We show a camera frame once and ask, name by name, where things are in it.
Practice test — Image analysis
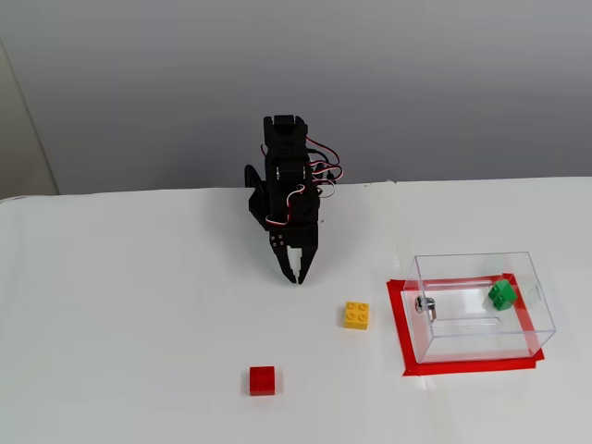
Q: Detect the yellow lego brick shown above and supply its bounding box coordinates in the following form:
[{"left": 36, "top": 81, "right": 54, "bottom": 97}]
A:
[{"left": 343, "top": 301, "right": 371, "bottom": 331}]

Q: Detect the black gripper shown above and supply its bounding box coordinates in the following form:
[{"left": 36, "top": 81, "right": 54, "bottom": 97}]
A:
[{"left": 265, "top": 220, "right": 321, "bottom": 286}]

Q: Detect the red white servo cable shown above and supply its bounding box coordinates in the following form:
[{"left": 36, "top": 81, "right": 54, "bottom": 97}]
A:
[
  {"left": 265, "top": 183, "right": 307, "bottom": 228},
  {"left": 305, "top": 137, "right": 344, "bottom": 199}
]

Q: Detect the silver cam lock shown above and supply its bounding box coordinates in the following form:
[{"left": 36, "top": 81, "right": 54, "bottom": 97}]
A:
[{"left": 414, "top": 295, "right": 438, "bottom": 321}]

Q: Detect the green lego brick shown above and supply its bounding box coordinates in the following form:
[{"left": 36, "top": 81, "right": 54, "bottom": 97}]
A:
[{"left": 487, "top": 278, "right": 518, "bottom": 312}]

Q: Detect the red lego brick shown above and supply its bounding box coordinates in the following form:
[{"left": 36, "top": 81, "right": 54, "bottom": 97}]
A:
[{"left": 248, "top": 365, "right": 277, "bottom": 397}]

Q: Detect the transparent plastic box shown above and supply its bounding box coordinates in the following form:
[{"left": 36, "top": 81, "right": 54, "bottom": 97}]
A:
[{"left": 402, "top": 251, "right": 558, "bottom": 365}]

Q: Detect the beige board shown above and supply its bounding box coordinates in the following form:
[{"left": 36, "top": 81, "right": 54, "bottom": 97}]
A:
[{"left": 0, "top": 39, "right": 60, "bottom": 201}]

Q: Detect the red tape frame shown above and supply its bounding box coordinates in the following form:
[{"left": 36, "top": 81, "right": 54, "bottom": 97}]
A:
[{"left": 386, "top": 272, "right": 546, "bottom": 378}]

